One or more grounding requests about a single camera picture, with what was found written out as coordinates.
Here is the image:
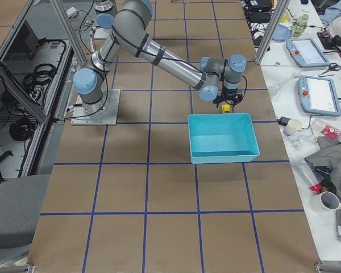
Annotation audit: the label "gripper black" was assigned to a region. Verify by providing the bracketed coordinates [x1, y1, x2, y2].
[214, 86, 243, 106]

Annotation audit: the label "yellow beetle toy car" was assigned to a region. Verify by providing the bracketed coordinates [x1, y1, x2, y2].
[221, 104, 232, 114]

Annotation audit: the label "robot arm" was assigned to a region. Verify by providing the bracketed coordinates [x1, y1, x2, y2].
[73, 1, 246, 116]
[94, 0, 117, 30]

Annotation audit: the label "teal plastic bin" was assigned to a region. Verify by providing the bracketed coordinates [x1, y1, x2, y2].
[188, 113, 260, 164]

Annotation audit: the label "paper cup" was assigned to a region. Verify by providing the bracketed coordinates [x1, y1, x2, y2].
[282, 119, 302, 137]

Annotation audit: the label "blue plate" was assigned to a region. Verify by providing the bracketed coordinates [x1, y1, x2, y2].
[272, 24, 291, 42]

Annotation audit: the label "upper teach pendant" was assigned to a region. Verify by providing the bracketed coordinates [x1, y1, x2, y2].
[285, 39, 330, 68]

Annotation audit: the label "teach pendant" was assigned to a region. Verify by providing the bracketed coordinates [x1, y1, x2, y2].
[285, 39, 330, 68]
[297, 75, 341, 117]

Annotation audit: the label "lower teach pendant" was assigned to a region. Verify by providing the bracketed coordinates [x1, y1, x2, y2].
[297, 75, 341, 117]

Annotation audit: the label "scissors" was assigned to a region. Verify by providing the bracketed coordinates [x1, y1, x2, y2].
[318, 63, 341, 77]

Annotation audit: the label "grey cloth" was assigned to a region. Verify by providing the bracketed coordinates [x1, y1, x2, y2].
[305, 136, 341, 227]

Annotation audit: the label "white mug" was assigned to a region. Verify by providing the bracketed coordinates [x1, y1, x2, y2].
[309, 192, 341, 212]

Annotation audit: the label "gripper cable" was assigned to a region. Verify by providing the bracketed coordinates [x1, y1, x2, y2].
[232, 75, 248, 106]

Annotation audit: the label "aluminium frame post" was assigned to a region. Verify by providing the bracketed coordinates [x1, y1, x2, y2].
[255, 0, 290, 65]

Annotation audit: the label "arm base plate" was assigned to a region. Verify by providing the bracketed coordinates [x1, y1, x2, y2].
[70, 88, 121, 126]
[94, 27, 110, 40]

